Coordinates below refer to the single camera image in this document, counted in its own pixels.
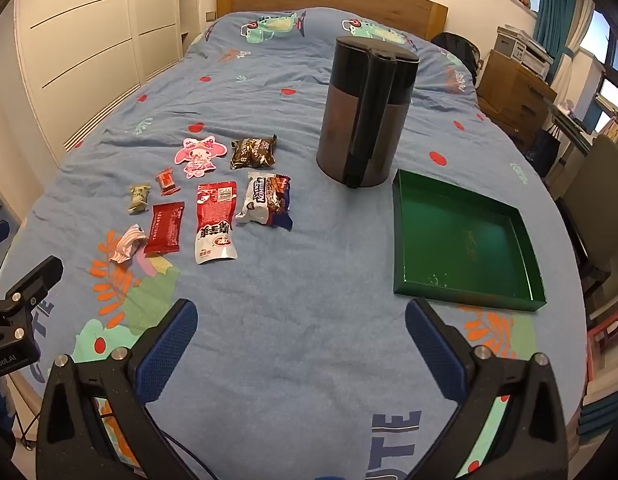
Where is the red plastic stool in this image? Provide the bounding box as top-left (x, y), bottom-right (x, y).
top-left (586, 305), bottom-right (618, 386)

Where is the cream wardrobe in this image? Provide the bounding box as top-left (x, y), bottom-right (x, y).
top-left (14, 0), bottom-right (184, 153)

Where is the small red candy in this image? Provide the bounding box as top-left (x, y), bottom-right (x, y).
top-left (155, 169), bottom-right (182, 196)

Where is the glass-topped desk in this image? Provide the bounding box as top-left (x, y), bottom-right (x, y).
top-left (546, 100), bottom-right (618, 161)

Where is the large window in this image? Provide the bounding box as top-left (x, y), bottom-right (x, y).
top-left (576, 7), bottom-right (618, 131)

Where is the teal curtain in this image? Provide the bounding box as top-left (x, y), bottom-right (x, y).
top-left (531, 0), bottom-right (582, 78)

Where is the pink cartoon-shaped snack packet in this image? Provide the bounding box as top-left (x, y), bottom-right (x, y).
top-left (175, 136), bottom-right (224, 180)

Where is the pink and white candy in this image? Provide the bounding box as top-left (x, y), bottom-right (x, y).
top-left (109, 224), bottom-right (147, 264)

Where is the beige candy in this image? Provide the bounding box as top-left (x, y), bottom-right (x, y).
top-left (127, 183), bottom-right (154, 216)

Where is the grey chair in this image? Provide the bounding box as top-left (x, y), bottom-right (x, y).
top-left (556, 135), bottom-right (618, 271)

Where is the blue printed blanket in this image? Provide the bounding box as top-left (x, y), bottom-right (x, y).
top-left (0, 7), bottom-right (590, 480)

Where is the white and brown cookie packet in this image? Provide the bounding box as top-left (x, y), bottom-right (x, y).
top-left (235, 170), bottom-right (294, 231)

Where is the wooden dresser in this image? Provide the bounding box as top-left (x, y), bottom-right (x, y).
top-left (476, 50), bottom-right (558, 146)

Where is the brown snack packet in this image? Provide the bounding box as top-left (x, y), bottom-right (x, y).
top-left (230, 134), bottom-right (278, 170)

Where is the grey printer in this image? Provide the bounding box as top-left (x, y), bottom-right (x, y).
top-left (494, 25), bottom-right (554, 78)

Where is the green cardboard tray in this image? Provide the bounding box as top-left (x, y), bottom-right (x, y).
top-left (393, 169), bottom-right (547, 312)

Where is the black cable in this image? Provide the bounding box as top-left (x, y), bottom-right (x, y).
top-left (161, 430), bottom-right (210, 480)

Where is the black and brown kettle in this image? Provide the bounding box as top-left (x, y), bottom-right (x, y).
top-left (316, 36), bottom-right (420, 189)

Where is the wooden headboard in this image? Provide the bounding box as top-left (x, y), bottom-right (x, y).
top-left (216, 0), bottom-right (448, 41)

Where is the red and white snack packet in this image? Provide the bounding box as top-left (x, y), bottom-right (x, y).
top-left (195, 181), bottom-right (238, 265)

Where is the black tote bag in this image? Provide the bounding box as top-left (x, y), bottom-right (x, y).
top-left (526, 127), bottom-right (562, 178)

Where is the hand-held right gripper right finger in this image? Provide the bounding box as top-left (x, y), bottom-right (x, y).
top-left (405, 297), bottom-right (582, 480)

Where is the black backpack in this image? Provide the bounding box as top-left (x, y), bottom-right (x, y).
top-left (431, 32), bottom-right (478, 86)

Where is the dark red snack packet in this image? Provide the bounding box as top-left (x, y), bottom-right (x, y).
top-left (144, 201), bottom-right (186, 255)

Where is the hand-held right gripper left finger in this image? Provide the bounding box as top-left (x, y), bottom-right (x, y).
top-left (36, 298), bottom-right (210, 480)

